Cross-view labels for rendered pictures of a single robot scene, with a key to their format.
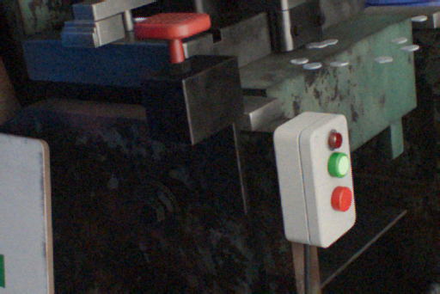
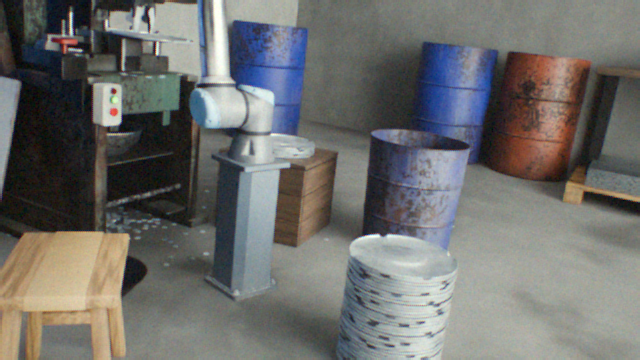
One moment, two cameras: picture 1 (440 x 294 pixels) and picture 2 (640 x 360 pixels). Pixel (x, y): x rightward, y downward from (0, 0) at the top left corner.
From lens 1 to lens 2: 116 cm
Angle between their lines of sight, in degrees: 12
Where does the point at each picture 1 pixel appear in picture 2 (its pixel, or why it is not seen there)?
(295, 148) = (98, 89)
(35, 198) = (12, 102)
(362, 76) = (150, 87)
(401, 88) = (171, 99)
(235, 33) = (100, 57)
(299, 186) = (98, 103)
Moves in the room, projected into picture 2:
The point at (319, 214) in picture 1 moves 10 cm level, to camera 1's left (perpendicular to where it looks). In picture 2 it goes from (103, 113) to (70, 110)
